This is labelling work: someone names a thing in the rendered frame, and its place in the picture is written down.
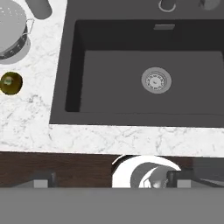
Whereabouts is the silver sink drain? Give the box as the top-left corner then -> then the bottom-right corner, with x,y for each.
141,66 -> 172,95

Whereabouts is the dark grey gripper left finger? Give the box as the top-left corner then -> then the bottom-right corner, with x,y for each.
13,171 -> 57,189

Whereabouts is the white and grey round thing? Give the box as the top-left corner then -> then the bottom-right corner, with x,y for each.
111,155 -> 183,189

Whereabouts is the brown green kiwi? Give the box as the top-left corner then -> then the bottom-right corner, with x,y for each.
0,71 -> 24,96

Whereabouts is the grey sink faucet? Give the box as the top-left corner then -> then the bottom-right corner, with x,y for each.
157,0 -> 178,13

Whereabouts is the grey cylinder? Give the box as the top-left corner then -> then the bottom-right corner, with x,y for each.
24,0 -> 53,21

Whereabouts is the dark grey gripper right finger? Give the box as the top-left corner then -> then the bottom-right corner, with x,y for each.
166,170 -> 224,189

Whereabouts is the dark brown wooden cupboard front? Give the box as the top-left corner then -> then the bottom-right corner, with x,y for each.
0,150 -> 194,189

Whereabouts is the dark grey sink basin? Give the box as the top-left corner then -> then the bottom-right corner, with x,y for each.
48,0 -> 224,129

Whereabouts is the silver metal colander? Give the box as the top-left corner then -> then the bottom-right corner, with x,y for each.
0,0 -> 36,61

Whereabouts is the dark grey appliance front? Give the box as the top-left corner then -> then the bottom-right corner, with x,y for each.
192,157 -> 224,188

